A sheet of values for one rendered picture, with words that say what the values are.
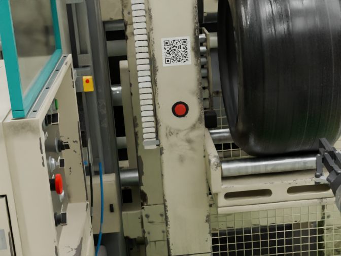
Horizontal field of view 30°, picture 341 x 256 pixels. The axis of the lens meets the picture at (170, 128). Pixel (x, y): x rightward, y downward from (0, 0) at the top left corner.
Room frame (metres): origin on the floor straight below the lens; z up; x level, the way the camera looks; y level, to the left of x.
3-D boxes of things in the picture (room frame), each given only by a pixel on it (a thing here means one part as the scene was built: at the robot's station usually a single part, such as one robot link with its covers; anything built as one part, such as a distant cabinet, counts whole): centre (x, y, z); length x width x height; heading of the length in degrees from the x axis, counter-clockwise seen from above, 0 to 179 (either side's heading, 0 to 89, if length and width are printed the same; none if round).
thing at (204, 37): (2.13, -0.05, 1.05); 0.20 x 0.15 x 0.30; 92
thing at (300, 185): (1.62, -0.29, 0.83); 0.36 x 0.09 x 0.06; 92
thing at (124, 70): (2.57, 0.15, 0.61); 0.33 x 0.06 x 0.86; 2
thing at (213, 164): (1.76, -0.10, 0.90); 0.40 x 0.03 x 0.10; 2
